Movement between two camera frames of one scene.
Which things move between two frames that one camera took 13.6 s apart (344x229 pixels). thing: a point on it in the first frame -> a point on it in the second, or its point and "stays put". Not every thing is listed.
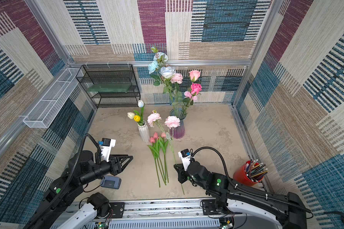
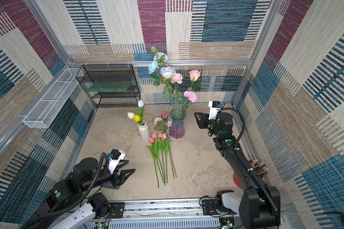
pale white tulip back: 141,104 stays put
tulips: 157,151 -> 166,148
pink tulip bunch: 156,147 stays put
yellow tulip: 136,118 stays put
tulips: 152,150 stays put
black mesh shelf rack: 111,85 stays put
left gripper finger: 124,163 -> 124,174
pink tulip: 163,145 stays put
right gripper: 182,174 -> 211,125
